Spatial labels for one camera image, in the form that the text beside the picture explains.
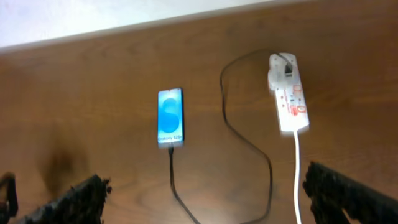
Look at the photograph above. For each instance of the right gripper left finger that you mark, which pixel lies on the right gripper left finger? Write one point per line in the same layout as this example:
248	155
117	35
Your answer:
82	204

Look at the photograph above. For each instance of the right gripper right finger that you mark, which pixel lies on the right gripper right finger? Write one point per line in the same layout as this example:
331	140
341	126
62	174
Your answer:
339	199

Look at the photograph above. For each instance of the blue Galaxy smartphone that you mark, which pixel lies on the blue Galaxy smartphone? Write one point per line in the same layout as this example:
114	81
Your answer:
170	118

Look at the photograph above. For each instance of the white power strip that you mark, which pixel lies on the white power strip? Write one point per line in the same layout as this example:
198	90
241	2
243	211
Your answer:
286	87

